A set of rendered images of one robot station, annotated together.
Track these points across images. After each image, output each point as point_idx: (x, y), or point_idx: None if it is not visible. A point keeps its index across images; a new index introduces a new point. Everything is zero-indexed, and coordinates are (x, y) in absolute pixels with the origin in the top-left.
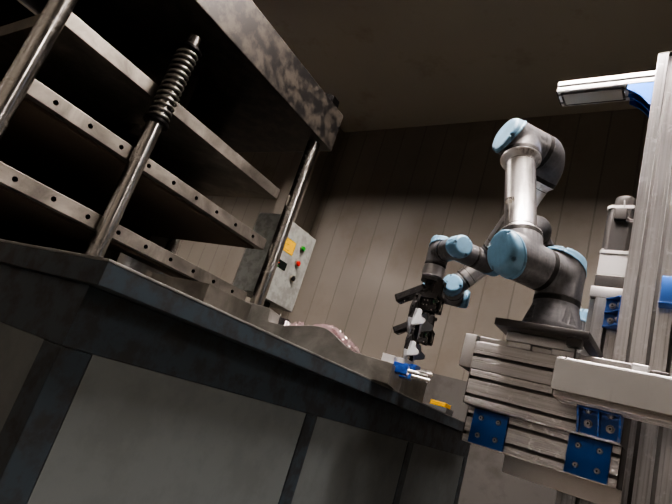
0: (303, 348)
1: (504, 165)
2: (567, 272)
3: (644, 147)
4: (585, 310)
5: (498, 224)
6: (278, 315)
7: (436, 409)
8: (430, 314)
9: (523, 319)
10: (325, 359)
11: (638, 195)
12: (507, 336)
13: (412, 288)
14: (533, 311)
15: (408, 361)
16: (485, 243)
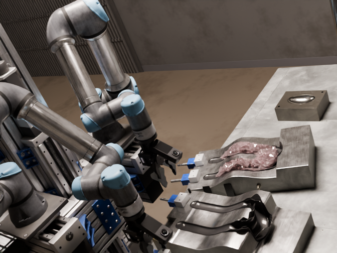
0: (242, 118)
1: (104, 33)
2: None
3: (0, 24)
4: (14, 162)
5: (92, 82)
6: (279, 140)
7: (151, 244)
8: (151, 166)
9: (123, 129)
10: (234, 129)
11: (21, 59)
12: (135, 136)
13: (165, 143)
14: (119, 123)
15: (176, 198)
16: (101, 100)
